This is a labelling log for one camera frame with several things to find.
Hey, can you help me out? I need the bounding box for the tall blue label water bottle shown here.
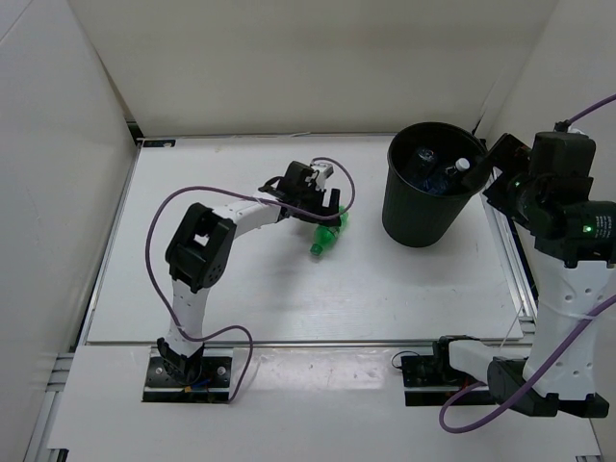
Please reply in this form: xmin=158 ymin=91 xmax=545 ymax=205
xmin=423 ymin=158 xmax=471 ymax=195

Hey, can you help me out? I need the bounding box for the dark rectangular table sticker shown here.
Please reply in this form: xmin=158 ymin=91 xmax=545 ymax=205
xmin=142 ymin=140 xmax=176 ymax=148

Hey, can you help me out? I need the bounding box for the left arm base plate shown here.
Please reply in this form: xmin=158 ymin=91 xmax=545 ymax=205
xmin=141 ymin=348 xmax=234 ymax=404

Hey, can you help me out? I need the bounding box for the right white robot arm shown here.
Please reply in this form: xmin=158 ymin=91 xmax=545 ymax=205
xmin=432 ymin=131 xmax=615 ymax=418

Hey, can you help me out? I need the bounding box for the clear bottle blue cap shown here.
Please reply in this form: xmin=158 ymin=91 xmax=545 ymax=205
xmin=405 ymin=147 xmax=439 ymax=188

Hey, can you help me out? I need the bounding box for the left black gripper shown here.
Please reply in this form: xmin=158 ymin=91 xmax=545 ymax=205
xmin=294 ymin=184 xmax=341 ymax=228

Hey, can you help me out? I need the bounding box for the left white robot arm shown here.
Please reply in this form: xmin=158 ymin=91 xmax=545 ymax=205
xmin=157 ymin=158 xmax=347 ymax=387

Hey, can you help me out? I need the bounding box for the front aluminium rail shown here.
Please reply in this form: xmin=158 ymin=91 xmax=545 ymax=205
xmin=85 ymin=339 xmax=433 ymax=347

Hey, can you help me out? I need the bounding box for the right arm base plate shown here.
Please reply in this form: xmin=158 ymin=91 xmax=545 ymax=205
xmin=391 ymin=350 xmax=477 ymax=407

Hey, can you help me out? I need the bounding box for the black plastic bin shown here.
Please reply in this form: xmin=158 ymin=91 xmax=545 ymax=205
xmin=381 ymin=121 xmax=487 ymax=247

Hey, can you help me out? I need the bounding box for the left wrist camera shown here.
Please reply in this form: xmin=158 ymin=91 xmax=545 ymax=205
xmin=310 ymin=161 xmax=334 ymax=184

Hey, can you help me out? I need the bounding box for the green plastic bottle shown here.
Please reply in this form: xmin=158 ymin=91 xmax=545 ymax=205
xmin=310 ymin=206 xmax=348 ymax=257

